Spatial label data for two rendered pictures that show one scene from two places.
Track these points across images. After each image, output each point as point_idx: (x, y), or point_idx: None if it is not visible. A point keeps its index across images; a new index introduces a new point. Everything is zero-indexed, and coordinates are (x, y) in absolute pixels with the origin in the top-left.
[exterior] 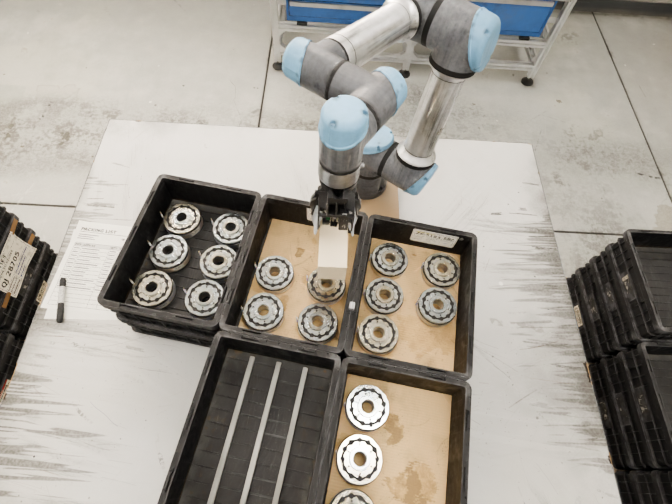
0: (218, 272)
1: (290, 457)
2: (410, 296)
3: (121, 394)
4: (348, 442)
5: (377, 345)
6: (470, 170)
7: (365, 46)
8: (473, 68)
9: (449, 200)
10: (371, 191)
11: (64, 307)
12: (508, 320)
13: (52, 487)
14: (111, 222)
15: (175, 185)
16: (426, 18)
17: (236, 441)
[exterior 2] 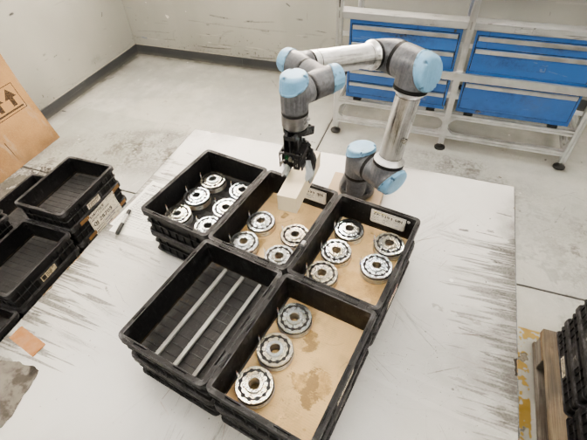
0: (223, 213)
1: (226, 338)
2: (358, 259)
3: (135, 285)
4: (271, 336)
5: (317, 280)
6: (450, 196)
7: (332, 58)
8: (418, 87)
9: (424, 214)
10: (357, 193)
11: (123, 227)
12: (449, 308)
13: (72, 327)
14: None
15: (215, 158)
16: (389, 54)
17: (194, 318)
